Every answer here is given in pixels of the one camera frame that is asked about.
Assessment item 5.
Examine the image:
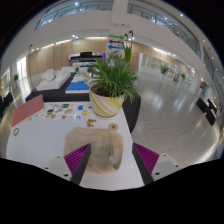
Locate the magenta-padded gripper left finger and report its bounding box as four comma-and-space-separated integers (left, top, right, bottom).
42, 143, 93, 186

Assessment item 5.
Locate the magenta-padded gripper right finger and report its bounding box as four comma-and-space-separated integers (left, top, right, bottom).
131, 142, 184, 186

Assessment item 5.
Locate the beige knitted towel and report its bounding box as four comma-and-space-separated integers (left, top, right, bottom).
63, 127, 124, 174

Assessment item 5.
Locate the small orange cutout piece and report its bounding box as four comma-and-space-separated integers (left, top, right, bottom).
85, 118, 98, 128

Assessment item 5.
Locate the small round orange piece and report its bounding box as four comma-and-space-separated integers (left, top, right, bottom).
108, 122, 120, 131

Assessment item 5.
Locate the white sheet with colourful stickers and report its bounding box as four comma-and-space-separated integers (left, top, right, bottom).
42, 102, 84, 121

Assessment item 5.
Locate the green plant in striped pot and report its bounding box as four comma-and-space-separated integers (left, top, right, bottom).
87, 43, 139, 120

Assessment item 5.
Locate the black display platform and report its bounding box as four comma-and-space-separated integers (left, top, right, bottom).
24, 72, 142, 134

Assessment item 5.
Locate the pink flat board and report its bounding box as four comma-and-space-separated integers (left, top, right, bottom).
11, 94, 45, 128

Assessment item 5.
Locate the blue model base board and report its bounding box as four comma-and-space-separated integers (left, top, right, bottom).
64, 80, 91, 95

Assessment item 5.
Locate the group of black chairs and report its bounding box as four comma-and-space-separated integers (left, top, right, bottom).
0, 91, 15, 118
195, 97, 219, 127

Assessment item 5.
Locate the pale building model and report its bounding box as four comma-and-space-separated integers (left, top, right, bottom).
79, 71, 96, 86

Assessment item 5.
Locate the tall black floor lamp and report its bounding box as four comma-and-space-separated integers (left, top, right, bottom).
123, 32, 129, 49
128, 30, 135, 51
28, 44, 37, 93

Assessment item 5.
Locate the black piano with purple screen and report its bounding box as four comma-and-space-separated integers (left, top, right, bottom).
68, 51, 107, 68

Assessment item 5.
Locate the white sign with coloured arrows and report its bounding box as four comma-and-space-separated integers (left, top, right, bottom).
105, 34, 126, 61

